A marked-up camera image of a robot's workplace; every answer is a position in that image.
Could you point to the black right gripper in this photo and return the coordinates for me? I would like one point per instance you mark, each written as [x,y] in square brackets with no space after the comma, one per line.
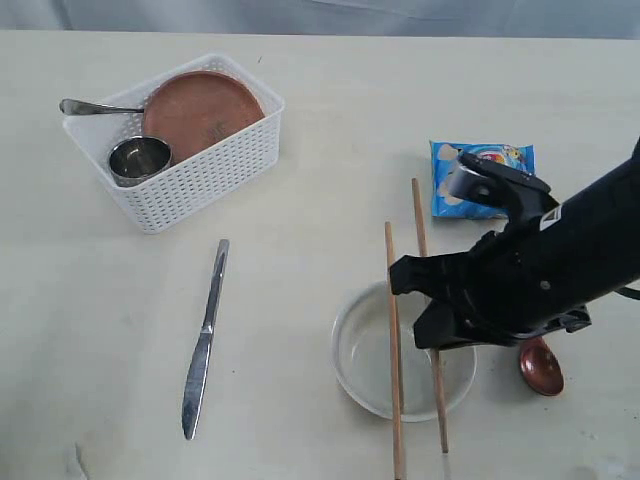
[515,285]

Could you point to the light wooden chopstick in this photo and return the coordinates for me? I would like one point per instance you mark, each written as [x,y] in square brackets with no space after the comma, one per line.
[395,364]

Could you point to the white ceramic bowl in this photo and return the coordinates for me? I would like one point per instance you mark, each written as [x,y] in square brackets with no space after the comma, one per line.
[360,352]

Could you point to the blue chips bag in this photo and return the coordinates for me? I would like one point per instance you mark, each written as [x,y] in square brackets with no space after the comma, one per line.
[443,158]

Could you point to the dark red wooden spoon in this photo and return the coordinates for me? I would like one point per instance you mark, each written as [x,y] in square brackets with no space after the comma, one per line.
[539,368]

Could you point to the silver table knife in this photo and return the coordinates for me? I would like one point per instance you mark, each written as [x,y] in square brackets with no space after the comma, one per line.
[196,378]

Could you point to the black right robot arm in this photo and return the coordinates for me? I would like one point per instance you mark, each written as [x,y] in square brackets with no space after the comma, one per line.
[611,205]

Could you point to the white perforated plastic basket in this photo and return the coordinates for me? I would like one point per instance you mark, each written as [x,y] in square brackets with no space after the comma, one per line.
[198,181]

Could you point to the brown round plate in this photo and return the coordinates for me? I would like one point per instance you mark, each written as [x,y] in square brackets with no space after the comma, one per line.
[196,110]

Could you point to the stainless steel cup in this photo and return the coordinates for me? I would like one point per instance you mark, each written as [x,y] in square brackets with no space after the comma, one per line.
[137,159]

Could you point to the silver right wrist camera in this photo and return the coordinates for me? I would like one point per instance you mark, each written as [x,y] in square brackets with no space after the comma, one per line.
[520,194]

